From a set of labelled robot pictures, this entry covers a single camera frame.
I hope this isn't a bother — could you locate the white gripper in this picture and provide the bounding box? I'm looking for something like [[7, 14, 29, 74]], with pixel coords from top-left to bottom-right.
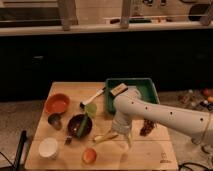
[[112, 115, 132, 148]]

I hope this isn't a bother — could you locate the red apple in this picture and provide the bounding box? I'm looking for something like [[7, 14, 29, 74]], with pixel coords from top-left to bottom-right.
[[82, 148, 97, 164]]

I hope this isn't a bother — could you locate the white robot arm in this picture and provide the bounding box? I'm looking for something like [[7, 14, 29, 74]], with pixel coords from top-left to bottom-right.
[[112, 88, 213, 146]]

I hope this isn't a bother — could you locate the metal cup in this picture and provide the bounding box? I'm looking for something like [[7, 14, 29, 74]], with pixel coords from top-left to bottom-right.
[[48, 113, 62, 130]]

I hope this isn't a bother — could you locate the white cup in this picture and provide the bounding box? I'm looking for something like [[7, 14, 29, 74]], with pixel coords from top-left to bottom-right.
[[38, 137, 58, 159]]

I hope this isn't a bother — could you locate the dark grape bunch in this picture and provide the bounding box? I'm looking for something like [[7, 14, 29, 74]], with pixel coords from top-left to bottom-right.
[[140, 119, 155, 136]]

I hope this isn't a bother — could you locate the yellow banana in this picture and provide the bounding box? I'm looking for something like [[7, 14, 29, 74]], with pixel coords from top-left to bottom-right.
[[93, 132, 118, 144]]

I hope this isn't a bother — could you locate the green spatula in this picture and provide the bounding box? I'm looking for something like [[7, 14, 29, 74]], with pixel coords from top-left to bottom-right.
[[77, 102, 97, 138]]

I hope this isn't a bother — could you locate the wooden block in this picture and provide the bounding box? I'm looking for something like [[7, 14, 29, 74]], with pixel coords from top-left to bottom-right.
[[110, 83, 128, 97]]

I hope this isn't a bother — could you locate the green plastic tray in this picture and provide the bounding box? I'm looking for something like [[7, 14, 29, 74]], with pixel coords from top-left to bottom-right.
[[105, 78, 159, 115]]

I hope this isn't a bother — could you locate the dark brown bowl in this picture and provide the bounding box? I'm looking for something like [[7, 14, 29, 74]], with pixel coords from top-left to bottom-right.
[[67, 114, 84, 139]]

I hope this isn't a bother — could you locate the small dark object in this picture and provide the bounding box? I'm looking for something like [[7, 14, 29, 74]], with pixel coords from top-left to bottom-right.
[[65, 136, 72, 145]]

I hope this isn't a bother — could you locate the orange bowl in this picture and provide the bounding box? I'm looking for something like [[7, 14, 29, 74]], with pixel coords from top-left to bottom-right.
[[44, 93, 70, 114]]

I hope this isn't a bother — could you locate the black pole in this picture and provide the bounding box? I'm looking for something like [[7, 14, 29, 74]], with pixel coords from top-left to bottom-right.
[[12, 130, 27, 171]]

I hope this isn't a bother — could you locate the white handled brush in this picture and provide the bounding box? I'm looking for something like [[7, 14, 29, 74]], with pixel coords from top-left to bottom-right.
[[79, 87, 106, 109]]

